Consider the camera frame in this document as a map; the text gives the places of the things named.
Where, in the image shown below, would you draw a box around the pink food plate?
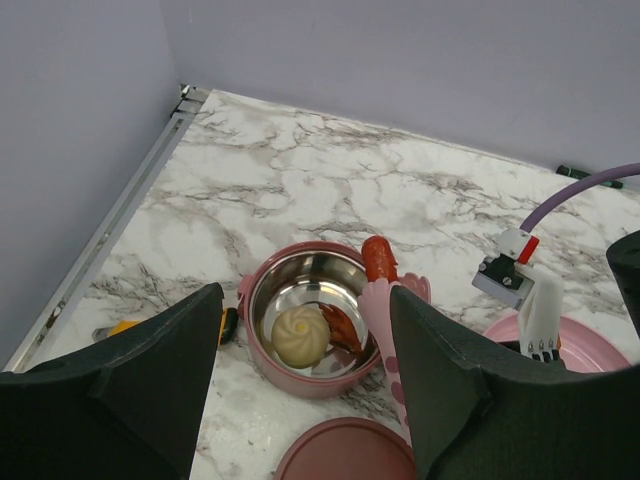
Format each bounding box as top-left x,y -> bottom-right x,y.
483,313 -> 631,373

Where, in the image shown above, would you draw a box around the pink food tongs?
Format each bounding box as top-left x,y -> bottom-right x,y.
357,273 -> 431,446

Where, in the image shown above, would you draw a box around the red sausage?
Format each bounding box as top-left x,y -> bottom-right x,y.
361,236 -> 399,283

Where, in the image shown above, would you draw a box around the dark pink round lid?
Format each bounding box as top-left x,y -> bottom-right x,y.
274,417 -> 416,480

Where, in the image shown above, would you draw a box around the red braised meat piece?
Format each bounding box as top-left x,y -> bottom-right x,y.
318,303 -> 362,355

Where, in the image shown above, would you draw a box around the aluminium table edge rail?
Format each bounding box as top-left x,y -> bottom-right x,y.
3,84 -> 211,372

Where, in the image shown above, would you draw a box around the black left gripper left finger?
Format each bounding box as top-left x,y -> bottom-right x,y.
1,283 -> 224,479

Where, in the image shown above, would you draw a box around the white steamed bun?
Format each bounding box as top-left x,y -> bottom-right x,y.
271,306 -> 330,369

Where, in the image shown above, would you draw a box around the pink steel lunch pot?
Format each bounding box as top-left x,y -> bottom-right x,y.
237,241 -> 380,399

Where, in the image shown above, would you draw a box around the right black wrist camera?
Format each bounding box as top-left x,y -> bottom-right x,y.
472,227 -> 564,363

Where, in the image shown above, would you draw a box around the yellow utility knife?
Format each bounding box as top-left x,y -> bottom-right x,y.
92,307 -> 239,345

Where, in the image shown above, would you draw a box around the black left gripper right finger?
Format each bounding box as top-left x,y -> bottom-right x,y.
390,286 -> 639,479

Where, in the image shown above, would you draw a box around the green black screwdriver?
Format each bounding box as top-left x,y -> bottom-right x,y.
555,165 -> 624,190

